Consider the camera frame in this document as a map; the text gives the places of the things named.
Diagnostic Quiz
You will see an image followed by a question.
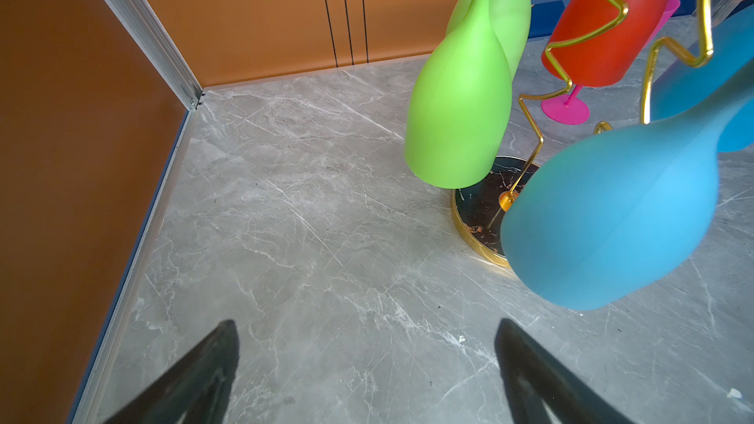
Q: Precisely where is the green wine glass left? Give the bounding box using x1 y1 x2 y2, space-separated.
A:
404 0 512 190

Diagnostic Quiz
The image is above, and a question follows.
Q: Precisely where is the blue wine glass front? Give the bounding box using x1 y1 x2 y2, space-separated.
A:
500 66 753 310

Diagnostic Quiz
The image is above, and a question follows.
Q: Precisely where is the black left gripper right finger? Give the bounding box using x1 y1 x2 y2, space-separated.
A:
494 318 630 423

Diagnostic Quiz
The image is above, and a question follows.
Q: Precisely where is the green wine glass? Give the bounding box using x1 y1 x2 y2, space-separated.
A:
489 0 532 78
404 0 512 190

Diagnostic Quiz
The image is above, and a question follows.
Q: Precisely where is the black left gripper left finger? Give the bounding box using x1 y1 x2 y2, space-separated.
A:
107 319 240 423

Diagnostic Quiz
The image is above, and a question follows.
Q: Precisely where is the blue wine glass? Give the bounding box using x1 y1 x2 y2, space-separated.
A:
650 5 753 152
500 66 753 310

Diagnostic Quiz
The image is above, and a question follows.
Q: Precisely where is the red wine glass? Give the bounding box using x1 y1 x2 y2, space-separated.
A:
540 0 673 88

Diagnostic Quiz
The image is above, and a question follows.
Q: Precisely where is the gold wine glass rack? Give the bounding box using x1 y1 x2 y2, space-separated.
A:
450 0 715 269

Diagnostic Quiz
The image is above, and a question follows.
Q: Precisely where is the green wine glass back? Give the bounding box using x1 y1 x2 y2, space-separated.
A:
489 0 532 78

